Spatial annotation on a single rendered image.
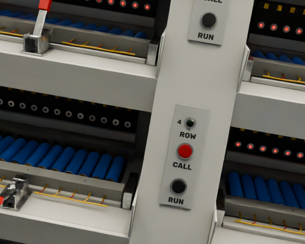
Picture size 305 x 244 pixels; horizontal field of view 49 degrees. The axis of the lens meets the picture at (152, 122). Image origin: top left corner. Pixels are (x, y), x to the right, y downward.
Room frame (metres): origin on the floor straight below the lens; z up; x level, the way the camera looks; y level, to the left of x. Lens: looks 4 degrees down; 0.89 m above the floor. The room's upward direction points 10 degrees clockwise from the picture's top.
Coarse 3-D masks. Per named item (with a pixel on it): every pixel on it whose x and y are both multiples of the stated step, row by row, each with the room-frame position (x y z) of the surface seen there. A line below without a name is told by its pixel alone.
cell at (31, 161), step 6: (42, 144) 0.53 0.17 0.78; (48, 144) 0.54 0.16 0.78; (36, 150) 0.52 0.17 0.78; (42, 150) 0.52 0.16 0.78; (48, 150) 0.53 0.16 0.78; (30, 156) 0.50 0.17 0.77; (36, 156) 0.50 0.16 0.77; (42, 156) 0.51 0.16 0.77; (30, 162) 0.48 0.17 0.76; (36, 162) 0.49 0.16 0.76
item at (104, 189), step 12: (0, 168) 0.45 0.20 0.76; (12, 168) 0.46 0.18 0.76; (24, 168) 0.46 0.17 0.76; (36, 168) 0.46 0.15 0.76; (0, 180) 0.45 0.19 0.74; (12, 180) 0.46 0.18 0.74; (36, 180) 0.45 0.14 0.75; (48, 180) 0.45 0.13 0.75; (60, 180) 0.45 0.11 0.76; (72, 180) 0.45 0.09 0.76; (84, 180) 0.46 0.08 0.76; (96, 180) 0.46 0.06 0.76; (36, 192) 0.44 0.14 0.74; (72, 192) 0.45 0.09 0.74; (84, 192) 0.45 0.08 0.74; (96, 192) 0.45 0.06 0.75; (108, 192) 0.45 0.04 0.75; (120, 192) 0.45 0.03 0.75; (96, 204) 0.44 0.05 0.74
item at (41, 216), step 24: (24, 120) 0.58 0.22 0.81; (48, 120) 0.57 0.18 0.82; (0, 192) 0.44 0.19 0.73; (0, 216) 0.41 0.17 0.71; (24, 216) 0.41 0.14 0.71; (48, 216) 0.41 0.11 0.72; (72, 216) 0.42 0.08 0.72; (96, 216) 0.43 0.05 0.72; (120, 216) 0.43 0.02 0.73; (24, 240) 0.42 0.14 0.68; (48, 240) 0.42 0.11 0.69; (72, 240) 0.41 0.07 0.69; (96, 240) 0.41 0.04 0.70; (120, 240) 0.40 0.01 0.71
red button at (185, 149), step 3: (180, 147) 0.39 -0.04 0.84; (183, 147) 0.39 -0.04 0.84; (186, 147) 0.39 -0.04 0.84; (189, 147) 0.39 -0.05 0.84; (180, 150) 0.39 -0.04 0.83; (183, 150) 0.39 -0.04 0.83; (186, 150) 0.39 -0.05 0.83; (189, 150) 0.39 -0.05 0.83; (180, 153) 0.39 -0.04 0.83; (183, 153) 0.39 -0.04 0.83; (186, 153) 0.39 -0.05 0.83; (189, 153) 0.39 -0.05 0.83; (183, 156) 0.39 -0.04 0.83; (186, 156) 0.39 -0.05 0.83; (189, 156) 0.39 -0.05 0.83
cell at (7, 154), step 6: (18, 138) 0.54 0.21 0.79; (12, 144) 0.52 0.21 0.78; (18, 144) 0.53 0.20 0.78; (24, 144) 0.54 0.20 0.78; (6, 150) 0.50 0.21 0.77; (12, 150) 0.51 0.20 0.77; (18, 150) 0.52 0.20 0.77; (0, 156) 0.49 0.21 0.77; (6, 156) 0.49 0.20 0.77; (12, 156) 0.50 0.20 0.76
